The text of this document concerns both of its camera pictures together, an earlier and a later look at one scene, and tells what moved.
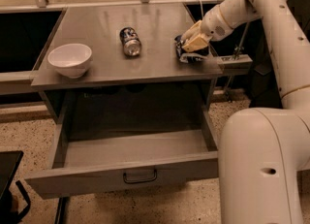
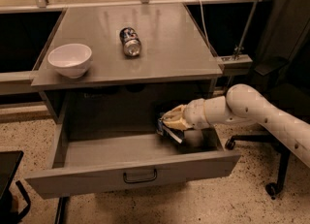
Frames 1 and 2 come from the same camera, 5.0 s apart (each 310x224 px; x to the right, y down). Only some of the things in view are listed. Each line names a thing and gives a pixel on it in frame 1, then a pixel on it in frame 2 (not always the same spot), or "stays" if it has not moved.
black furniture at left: x=9 y=207 stays
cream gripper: x=213 y=24 -> x=194 y=113
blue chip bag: x=194 y=55 -> x=177 y=135
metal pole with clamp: x=240 y=47 stays
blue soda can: x=131 y=41 stays
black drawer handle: x=140 y=180 stays
